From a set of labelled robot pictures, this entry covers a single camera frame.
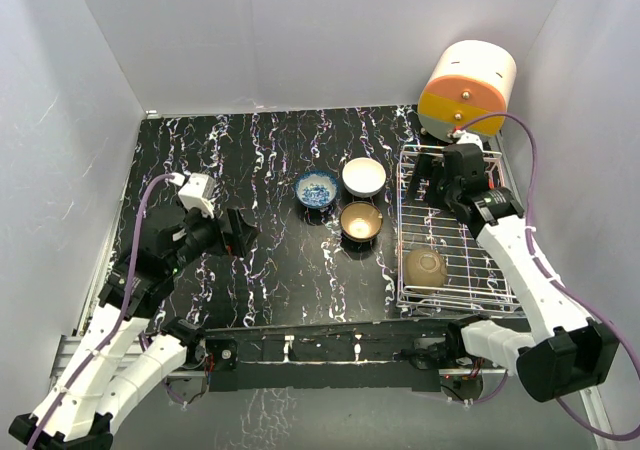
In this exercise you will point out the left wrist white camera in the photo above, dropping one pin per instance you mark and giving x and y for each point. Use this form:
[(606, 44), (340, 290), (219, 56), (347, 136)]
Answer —
[(197, 194)]

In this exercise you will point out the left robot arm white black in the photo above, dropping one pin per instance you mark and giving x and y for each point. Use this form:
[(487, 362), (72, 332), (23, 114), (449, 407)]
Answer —
[(85, 409)]

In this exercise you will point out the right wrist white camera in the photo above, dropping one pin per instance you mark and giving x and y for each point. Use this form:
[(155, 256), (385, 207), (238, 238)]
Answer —
[(460, 137)]

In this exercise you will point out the white wire dish rack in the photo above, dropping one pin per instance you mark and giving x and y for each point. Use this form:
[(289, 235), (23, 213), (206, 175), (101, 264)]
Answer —
[(474, 283)]

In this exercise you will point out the black glossy bowl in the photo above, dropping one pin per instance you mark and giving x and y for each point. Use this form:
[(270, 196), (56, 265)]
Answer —
[(424, 267)]

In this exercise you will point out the round pastel drawer cabinet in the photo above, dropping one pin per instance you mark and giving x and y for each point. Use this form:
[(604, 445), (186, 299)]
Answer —
[(472, 78)]

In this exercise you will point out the wrist white camera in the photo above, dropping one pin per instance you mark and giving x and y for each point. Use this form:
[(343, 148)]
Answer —
[(460, 137), (197, 194)]

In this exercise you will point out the blue white patterned bowl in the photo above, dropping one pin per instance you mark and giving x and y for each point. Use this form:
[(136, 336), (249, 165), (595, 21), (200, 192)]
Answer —
[(316, 189)]

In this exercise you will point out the brown bowl cream interior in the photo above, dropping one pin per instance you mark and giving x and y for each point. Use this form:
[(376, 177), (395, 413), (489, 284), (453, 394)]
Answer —
[(361, 221)]

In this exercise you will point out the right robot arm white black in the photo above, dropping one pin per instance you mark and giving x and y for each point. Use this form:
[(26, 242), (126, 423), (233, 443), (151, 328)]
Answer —
[(566, 348)]

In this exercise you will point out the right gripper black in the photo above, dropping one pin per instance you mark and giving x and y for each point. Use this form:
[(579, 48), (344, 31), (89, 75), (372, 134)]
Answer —
[(423, 169)]

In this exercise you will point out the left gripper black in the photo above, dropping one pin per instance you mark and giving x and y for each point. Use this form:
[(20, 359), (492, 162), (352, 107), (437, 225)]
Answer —
[(237, 240)]

